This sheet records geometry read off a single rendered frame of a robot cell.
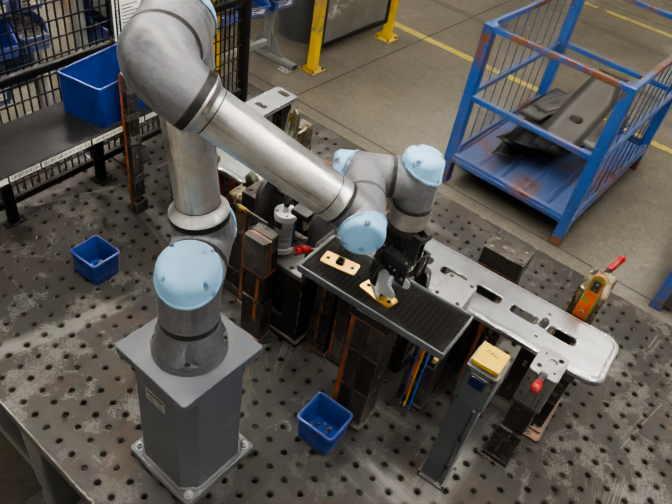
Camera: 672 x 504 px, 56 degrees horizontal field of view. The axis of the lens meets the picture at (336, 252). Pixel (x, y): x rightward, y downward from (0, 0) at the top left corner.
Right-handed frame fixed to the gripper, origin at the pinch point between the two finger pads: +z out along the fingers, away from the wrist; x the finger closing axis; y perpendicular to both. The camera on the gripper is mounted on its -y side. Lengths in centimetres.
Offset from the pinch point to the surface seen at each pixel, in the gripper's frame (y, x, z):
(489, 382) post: 28.5, 3.4, 4.7
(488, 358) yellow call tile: 25.6, 5.5, 1.7
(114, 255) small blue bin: -77, -22, 39
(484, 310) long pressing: 11.2, 31.5, 17.7
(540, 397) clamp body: 35.1, 21.0, 18.3
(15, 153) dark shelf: -104, -34, 15
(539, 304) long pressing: 19, 45, 18
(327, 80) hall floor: -229, 217, 118
